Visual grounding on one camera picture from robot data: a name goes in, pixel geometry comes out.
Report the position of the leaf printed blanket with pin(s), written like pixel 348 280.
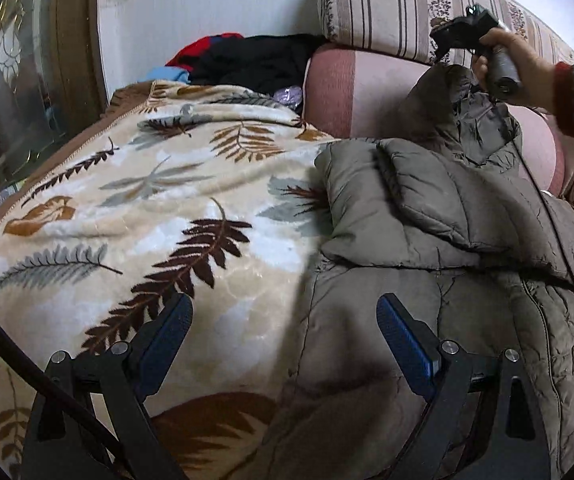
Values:
pixel 117 200

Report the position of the red garment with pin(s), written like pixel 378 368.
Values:
pixel 192 52

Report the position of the person's right hand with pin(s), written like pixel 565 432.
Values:
pixel 532 70

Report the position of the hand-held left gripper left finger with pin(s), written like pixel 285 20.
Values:
pixel 167 340

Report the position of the light blue cloth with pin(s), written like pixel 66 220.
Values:
pixel 167 75

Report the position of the pink bolster cushion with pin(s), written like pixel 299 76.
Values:
pixel 357 95

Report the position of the wooden cabinet with glass door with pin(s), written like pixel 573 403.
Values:
pixel 72 35

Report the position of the olive quilted jacket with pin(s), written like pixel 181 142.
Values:
pixel 417 200

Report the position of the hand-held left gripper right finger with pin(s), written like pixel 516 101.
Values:
pixel 407 345

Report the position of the black garment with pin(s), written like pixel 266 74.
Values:
pixel 257 60

